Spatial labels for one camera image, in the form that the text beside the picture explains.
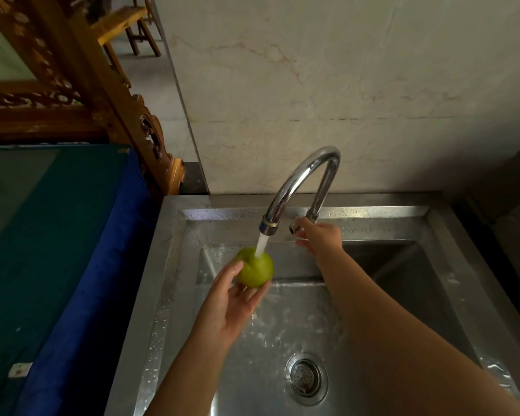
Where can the person's right hand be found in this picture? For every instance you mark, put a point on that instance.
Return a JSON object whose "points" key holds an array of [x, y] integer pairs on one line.
{"points": [[325, 239]]}

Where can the person's left hand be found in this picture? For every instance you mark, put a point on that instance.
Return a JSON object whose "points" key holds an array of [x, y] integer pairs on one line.
{"points": [[221, 307]]}

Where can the person's left thumb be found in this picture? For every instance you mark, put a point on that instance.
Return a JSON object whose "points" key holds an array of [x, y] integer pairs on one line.
{"points": [[229, 276]]}

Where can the person's right fingers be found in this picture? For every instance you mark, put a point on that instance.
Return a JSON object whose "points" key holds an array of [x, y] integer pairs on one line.
{"points": [[305, 227]]}

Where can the green round fruit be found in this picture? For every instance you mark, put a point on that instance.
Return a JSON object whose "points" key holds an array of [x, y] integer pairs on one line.
{"points": [[258, 268]]}

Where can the person's right forearm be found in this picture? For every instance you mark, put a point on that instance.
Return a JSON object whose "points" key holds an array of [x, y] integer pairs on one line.
{"points": [[394, 333]]}

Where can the person's left forearm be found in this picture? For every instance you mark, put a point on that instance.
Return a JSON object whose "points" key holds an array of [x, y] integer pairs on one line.
{"points": [[190, 376]]}

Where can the water stream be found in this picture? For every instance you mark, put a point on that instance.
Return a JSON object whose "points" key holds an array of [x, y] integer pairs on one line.
{"points": [[261, 244]]}

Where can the stainless steel sink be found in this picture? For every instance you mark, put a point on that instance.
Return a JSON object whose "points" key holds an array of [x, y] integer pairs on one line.
{"points": [[372, 212]]}

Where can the chrome curved faucet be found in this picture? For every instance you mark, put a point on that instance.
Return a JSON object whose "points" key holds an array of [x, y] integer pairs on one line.
{"points": [[325, 156]]}

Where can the metal sink drain strainer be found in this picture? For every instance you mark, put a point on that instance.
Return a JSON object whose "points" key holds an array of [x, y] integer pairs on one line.
{"points": [[305, 376]]}

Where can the blue mattress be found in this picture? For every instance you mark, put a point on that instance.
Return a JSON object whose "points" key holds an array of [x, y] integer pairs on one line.
{"points": [[99, 290]]}

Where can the green bed sheet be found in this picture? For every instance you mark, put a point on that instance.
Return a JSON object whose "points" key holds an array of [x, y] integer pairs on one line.
{"points": [[47, 238]]}

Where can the white mattress tag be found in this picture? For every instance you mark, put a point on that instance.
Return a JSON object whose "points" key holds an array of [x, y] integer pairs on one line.
{"points": [[20, 369]]}

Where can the wooden bench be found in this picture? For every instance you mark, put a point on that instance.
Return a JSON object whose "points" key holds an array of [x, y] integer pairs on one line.
{"points": [[117, 23]]}

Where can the carved wooden bed frame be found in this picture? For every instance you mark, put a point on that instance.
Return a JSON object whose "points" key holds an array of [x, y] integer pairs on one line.
{"points": [[82, 82]]}

